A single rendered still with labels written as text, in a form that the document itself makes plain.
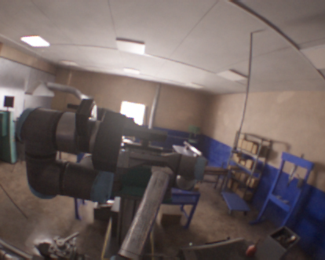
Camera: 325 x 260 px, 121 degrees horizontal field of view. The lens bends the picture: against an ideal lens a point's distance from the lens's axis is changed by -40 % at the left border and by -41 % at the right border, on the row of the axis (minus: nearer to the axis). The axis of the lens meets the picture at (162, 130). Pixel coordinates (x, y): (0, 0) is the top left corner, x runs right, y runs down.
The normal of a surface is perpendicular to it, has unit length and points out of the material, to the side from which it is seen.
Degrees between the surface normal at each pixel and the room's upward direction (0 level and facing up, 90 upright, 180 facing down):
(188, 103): 90
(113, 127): 41
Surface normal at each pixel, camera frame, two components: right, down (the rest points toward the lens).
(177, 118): 0.18, 0.16
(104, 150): 0.26, -0.62
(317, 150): -0.97, -0.16
